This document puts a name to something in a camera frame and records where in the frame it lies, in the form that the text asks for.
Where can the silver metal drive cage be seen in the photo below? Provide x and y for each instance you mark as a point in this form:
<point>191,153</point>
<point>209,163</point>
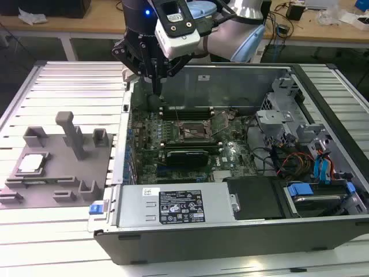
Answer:
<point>274,116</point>

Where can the white crumpled paper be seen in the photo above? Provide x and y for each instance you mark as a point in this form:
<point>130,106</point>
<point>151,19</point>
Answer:
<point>30,17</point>

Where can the white cardboard box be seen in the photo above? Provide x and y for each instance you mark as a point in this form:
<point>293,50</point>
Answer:
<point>363,23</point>

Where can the hard disk in blue carrier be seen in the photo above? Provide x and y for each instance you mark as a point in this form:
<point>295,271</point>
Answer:
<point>317,202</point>

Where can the silver CPU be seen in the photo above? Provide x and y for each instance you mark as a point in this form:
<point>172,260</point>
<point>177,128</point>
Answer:
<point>31,163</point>

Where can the clear plastic bags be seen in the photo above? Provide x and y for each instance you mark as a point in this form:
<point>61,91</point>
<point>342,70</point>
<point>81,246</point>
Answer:
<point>331,15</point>

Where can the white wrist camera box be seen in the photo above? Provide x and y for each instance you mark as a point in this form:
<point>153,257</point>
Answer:
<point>178,43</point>

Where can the black plastic bay cover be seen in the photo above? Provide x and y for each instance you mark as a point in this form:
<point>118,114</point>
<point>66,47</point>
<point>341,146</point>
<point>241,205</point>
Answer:
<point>256,199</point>

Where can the CPU socket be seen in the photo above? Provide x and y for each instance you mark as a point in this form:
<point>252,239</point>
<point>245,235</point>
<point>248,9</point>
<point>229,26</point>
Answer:
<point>196,130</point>

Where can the small black transformer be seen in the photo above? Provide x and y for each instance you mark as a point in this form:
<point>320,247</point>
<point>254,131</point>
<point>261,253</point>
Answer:
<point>283,30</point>

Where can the metal locking lever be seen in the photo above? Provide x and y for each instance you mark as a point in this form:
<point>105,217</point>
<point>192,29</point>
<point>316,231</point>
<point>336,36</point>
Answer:
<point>177,114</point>

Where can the grey flat device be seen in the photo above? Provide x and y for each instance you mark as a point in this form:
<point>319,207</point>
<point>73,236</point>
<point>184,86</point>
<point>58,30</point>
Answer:
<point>320,3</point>

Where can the black graphics card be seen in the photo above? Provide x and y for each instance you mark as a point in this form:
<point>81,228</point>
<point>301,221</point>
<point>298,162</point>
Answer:
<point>187,157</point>

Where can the wooden desk white frame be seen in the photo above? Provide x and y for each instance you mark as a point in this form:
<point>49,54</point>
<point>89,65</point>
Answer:
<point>43,27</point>

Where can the black open PC case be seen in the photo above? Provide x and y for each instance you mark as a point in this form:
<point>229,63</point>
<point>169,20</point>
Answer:
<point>230,245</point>

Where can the silver chipset heatsink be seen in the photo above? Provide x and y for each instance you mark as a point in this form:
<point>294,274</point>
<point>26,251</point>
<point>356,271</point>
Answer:
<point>222,175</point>

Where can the grey parts rack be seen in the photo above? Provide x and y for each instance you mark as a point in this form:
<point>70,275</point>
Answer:
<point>57,173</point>

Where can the black rear case fan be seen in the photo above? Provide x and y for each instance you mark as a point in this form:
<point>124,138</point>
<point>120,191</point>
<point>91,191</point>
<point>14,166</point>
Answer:
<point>153,102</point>

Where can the large black box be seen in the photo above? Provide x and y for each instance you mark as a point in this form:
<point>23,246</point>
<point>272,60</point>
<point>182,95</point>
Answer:
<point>66,7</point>

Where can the green motherboard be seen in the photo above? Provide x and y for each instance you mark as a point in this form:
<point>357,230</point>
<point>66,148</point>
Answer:
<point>236,150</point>

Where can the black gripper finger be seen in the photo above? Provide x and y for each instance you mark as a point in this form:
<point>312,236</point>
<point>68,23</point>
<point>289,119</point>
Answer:
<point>176,65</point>
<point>127,59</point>

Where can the small black adapter box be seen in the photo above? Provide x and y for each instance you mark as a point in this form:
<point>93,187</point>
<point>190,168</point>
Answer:
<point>294,13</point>

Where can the blue case latch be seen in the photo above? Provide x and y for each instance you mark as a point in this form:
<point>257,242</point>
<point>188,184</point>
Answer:
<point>96,208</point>

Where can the round coin battery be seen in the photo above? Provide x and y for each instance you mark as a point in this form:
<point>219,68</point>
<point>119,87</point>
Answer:
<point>232,115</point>

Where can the blue box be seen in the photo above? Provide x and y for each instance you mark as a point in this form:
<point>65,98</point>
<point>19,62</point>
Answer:
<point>363,5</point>

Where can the silver power supply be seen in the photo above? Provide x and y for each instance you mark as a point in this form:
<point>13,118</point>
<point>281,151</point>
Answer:
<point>132,202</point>

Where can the white case sticker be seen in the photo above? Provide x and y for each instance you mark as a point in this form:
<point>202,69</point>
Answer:
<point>203,78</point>

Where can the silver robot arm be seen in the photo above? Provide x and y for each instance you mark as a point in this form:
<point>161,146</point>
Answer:
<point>225,40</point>

